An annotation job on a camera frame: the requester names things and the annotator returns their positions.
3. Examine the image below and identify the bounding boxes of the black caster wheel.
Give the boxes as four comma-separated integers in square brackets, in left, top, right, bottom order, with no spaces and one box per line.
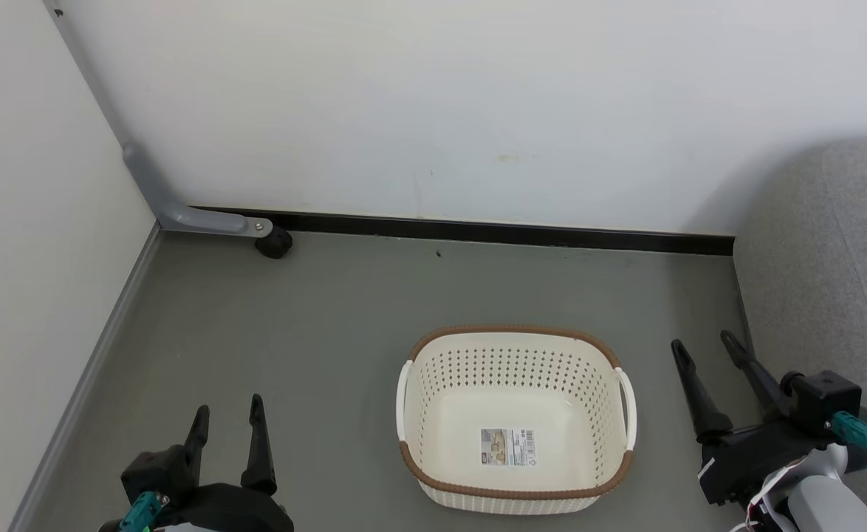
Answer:
[255,225,294,259]

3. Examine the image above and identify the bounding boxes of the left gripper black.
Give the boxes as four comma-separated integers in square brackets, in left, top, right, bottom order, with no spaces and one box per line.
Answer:
[159,394,295,532]

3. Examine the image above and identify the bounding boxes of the grey metal partition leg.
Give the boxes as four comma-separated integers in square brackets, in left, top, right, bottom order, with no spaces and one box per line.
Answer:
[42,0,273,239]

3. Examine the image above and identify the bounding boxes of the black wall baseboard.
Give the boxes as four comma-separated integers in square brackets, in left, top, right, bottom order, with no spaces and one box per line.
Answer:
[190,207,736,256]

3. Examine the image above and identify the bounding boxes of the paper label sticker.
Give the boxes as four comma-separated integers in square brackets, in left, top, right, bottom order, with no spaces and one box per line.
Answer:
[480,428,538,467]

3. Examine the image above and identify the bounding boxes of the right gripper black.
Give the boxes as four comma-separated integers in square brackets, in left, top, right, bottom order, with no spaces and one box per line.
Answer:
[671,330,835,506]

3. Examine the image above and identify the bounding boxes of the grey fabric sofa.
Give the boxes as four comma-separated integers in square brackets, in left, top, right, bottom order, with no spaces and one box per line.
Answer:
[733,137,867,532]

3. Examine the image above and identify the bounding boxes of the white perforated laundry basket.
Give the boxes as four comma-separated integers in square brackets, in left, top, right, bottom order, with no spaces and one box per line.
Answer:
[396,325,637,515]

